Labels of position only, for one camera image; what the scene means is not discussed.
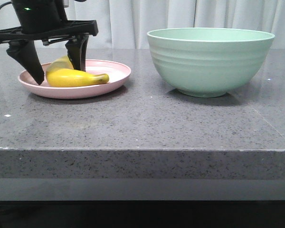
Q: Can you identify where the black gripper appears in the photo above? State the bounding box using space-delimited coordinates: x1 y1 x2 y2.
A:
0 19 99 86

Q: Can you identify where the yellow banana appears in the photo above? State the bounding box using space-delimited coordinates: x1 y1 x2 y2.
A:
45 56 109 87

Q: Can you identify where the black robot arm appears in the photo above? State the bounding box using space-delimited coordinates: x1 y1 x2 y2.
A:
0 0 98 85

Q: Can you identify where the pink plate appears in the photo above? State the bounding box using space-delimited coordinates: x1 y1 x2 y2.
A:
18 59 131 99

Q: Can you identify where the green bowl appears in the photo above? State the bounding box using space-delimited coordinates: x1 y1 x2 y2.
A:
147 28 275 97

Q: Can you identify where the white curtain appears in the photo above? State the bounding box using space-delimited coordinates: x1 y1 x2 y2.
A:
0 0 285 50

